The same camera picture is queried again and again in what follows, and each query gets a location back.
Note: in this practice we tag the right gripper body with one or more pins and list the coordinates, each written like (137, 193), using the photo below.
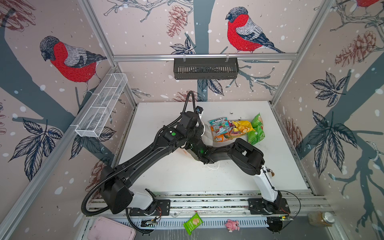
(191, 145)

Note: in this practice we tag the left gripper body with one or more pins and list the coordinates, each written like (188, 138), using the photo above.
(197, 132)

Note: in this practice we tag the teal Fox's candy bag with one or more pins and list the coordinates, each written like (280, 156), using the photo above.
(220, 126)

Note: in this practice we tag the yellow chips bag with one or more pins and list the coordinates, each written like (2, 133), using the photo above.
(246, 126)

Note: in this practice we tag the green snack packet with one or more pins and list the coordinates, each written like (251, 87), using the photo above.
(258, 133)
(194, 222)

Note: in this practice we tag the beige paper bag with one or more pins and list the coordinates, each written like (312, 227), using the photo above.
(207, 139)

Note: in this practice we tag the orange Fox's candy bag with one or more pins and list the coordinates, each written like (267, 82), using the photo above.
(234, 131)

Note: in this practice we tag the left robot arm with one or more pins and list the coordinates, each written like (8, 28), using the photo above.
(117, 183)

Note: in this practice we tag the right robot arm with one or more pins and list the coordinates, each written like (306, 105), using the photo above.
(249, 159)

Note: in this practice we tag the black hanging metal shelf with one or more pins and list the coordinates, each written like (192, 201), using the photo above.
(206, 68)

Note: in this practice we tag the brown white plush toy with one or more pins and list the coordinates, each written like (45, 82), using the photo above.
(270, 172)

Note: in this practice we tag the pink pig toy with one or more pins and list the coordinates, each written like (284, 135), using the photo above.
(232, 225)

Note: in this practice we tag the pink tray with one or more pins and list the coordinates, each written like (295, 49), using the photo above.
(106, 229)

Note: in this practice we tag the glass jar with lid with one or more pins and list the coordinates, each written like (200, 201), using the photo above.
(321, 219)

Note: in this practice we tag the aluminium rail frame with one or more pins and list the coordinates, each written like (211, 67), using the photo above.
(215, 209)

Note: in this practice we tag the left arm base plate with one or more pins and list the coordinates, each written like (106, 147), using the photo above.
(157, 208)

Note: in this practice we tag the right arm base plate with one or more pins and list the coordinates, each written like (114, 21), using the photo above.
(258, 206)

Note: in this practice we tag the aluminium horizontal frame bar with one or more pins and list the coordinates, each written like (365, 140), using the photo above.
(155, 58)

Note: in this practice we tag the white wire mesh basket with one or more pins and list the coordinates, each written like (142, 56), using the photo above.
(100, 110)

